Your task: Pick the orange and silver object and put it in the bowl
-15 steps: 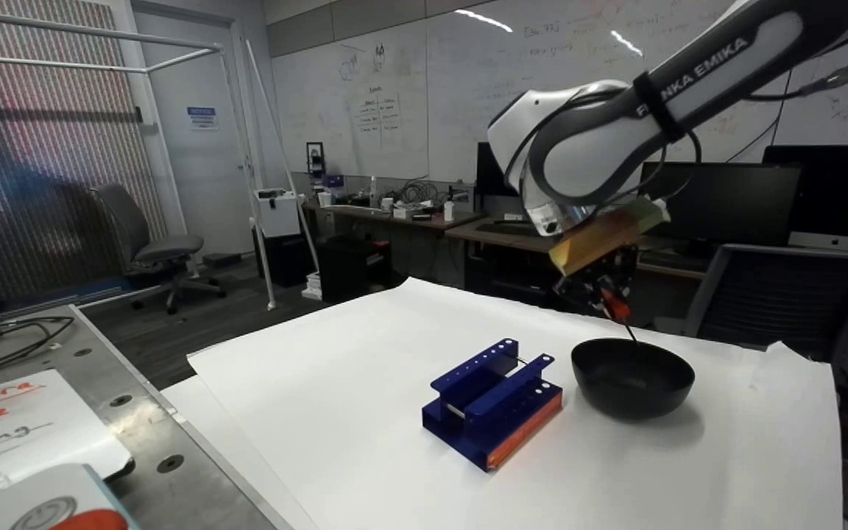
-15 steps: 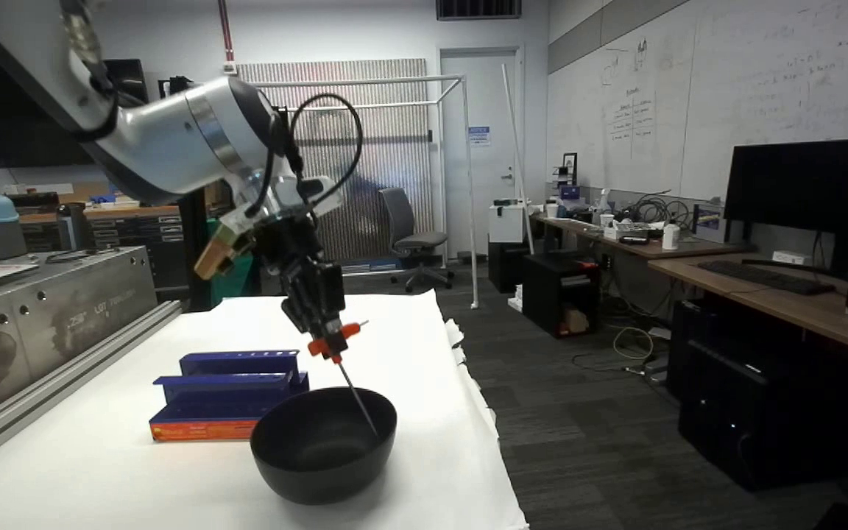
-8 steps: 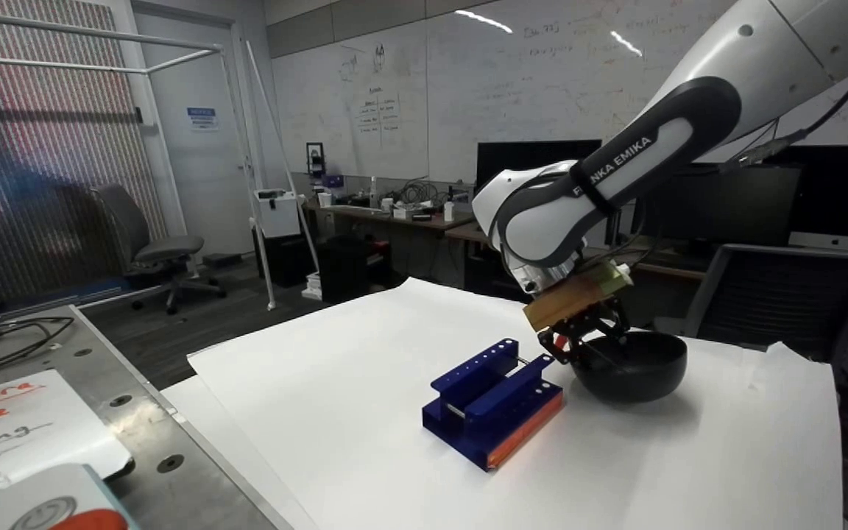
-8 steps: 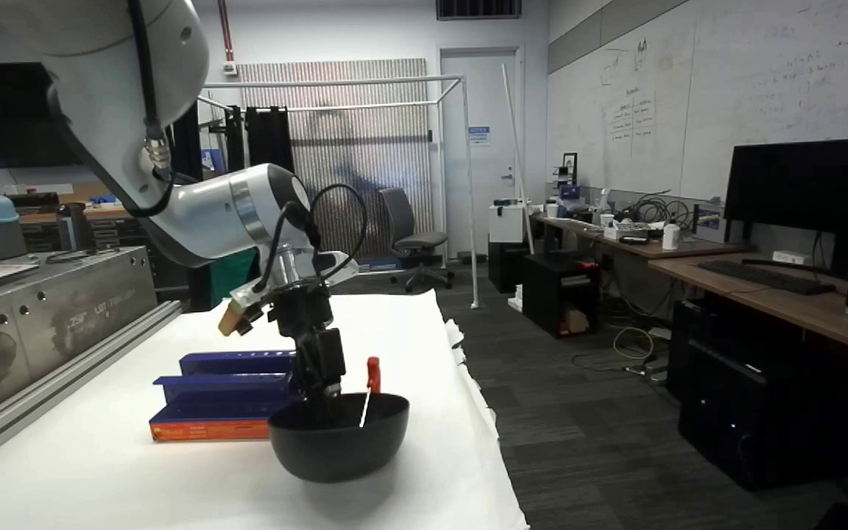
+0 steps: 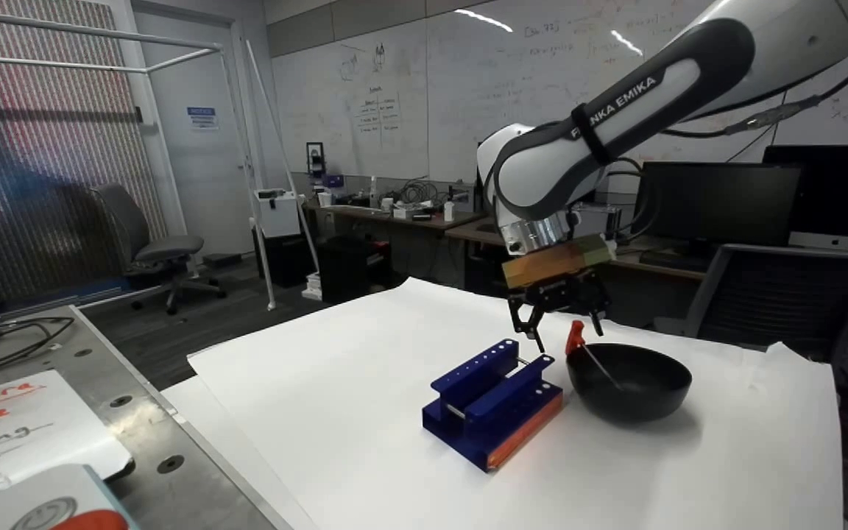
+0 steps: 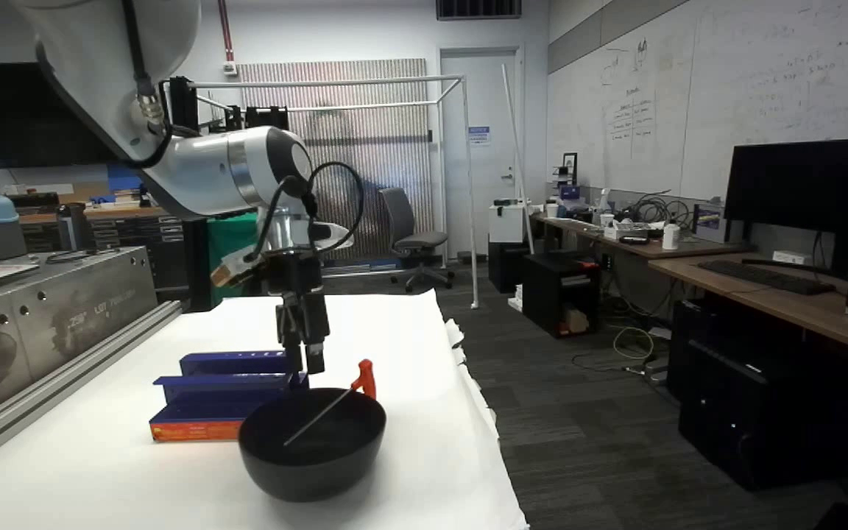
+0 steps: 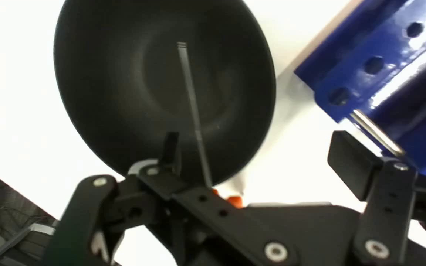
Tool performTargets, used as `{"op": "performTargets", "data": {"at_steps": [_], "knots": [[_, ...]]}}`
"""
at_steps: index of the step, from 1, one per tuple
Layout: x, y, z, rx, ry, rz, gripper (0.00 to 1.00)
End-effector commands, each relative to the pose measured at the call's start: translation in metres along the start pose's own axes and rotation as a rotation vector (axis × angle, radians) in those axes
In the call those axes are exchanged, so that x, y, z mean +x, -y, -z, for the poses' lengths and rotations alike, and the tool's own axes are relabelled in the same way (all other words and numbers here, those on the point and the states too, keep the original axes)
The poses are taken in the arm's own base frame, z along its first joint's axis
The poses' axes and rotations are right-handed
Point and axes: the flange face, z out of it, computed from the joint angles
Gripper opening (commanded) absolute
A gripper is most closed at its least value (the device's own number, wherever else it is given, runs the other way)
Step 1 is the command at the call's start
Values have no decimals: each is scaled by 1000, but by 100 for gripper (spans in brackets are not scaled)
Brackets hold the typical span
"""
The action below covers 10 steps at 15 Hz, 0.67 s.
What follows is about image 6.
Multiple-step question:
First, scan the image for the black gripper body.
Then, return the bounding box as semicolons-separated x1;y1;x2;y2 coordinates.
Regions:
263;248;330;317

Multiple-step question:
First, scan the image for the orange and silver tool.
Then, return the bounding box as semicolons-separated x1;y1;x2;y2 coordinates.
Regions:
279;357;380;450

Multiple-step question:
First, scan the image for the black bowl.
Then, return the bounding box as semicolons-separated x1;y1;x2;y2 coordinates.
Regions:
235;386;389;507

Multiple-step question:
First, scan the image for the green bin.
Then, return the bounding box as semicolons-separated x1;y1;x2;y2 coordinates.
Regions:
199;208;264;308

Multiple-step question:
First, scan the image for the blue rack with orange base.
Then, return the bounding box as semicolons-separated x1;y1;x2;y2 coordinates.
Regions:
148;348;301;448

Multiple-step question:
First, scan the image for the grey office chair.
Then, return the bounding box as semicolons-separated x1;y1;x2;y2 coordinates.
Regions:
383;185;454;293

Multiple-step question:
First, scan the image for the small black box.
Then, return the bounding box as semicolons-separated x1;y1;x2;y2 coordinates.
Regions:
486;239;530;298

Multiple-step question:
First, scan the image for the wooden workbench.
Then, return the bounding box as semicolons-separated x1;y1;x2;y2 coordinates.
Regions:
12;198;171;232

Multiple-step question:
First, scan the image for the white door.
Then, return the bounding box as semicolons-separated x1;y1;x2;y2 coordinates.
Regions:
438;43;525;258

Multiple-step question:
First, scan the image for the white paper table cover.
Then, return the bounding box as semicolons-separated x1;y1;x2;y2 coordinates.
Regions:
0;289;533;530

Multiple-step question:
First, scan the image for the red pipe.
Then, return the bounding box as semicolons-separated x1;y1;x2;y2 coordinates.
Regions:
215;0;240;79

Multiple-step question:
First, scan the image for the black ceiling vent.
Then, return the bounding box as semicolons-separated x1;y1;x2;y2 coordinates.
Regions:
433;0;525;21

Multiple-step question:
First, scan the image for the cluttered brown desk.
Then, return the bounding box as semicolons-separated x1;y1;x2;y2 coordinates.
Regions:
530;208;757;266

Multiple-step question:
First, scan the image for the black under-desk cabinet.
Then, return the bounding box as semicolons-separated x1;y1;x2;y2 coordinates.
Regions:
670;291;848;495

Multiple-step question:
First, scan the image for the black keyboard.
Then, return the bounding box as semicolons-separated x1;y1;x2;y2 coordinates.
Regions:
698;255;838;298

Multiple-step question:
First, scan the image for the brown wooden desk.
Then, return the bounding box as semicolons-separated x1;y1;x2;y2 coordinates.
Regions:
647;249;848;372

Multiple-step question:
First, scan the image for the large black monitor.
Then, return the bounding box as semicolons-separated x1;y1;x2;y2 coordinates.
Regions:
725;133;848;276

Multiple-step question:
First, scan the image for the whiteboard with writing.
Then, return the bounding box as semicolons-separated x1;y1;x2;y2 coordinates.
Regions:
544;0;848;229

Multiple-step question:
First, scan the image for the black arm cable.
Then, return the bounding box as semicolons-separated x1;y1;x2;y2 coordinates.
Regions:
243;158;369;266

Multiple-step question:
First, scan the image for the white pipe frame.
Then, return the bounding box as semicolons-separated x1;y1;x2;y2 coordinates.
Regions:
190;70;483;311

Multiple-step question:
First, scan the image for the grey metal rail beam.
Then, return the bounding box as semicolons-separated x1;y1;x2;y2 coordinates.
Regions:
0;245;185;478

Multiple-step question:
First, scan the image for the black wall phone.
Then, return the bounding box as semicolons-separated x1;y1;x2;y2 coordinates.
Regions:
558;149;582;192

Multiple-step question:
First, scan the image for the floor cable coil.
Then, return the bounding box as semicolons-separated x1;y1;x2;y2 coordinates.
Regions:
606;321;673;382

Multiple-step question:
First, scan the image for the black wall screen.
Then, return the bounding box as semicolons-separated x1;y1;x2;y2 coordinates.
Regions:
0;62;123;171

